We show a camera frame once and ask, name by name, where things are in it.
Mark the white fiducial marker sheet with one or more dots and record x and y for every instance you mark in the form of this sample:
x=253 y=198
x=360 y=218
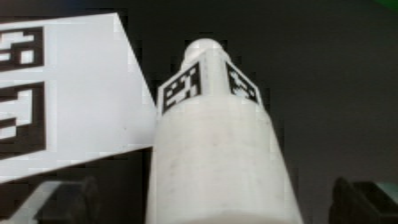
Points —
x=77 y=109

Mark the white cylindrical table leg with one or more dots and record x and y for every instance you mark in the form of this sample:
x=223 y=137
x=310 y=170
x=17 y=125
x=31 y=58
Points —
x=220 y=181

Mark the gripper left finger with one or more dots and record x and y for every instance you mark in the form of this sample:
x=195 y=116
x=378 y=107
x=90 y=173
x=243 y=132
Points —
x=63 y=203

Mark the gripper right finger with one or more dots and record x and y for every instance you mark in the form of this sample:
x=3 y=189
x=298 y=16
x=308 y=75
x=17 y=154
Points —
x=365 y=202

